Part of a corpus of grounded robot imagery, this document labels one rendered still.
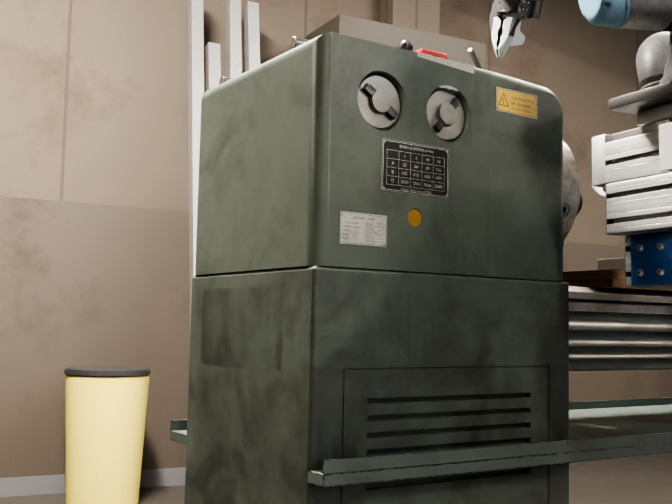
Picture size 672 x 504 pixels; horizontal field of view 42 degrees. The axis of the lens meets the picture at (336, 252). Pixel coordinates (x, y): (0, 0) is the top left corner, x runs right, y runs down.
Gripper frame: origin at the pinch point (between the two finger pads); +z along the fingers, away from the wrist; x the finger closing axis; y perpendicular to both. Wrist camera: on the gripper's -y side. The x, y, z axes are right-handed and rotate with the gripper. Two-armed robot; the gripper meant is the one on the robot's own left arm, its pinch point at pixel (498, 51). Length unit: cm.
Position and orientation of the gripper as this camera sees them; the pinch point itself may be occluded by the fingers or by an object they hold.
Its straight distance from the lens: 203.4
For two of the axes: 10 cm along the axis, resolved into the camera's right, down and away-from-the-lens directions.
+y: 8.4, 0.6, 5.4
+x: -5.1, -2.2, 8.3
